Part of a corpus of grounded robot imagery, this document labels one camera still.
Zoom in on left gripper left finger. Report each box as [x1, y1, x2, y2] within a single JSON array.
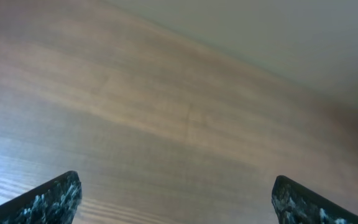
[[0, 170, 82, 224]]

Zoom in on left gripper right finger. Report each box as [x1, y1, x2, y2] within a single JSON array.
[[272, 175, 358, 224]]

